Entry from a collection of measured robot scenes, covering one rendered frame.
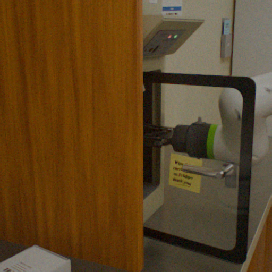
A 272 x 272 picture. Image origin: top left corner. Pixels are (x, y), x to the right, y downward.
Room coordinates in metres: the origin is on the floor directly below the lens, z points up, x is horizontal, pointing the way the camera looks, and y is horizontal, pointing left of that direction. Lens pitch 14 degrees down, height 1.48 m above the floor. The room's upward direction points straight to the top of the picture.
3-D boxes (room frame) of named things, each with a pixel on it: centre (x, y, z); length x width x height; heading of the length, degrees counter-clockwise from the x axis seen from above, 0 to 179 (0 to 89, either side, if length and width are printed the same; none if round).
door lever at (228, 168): (0.83, -0.15, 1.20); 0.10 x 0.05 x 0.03; 57
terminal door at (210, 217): (0.90, -0.11, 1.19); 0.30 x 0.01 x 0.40; 57
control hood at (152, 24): (1.10, -0.08, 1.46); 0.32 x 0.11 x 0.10; 155
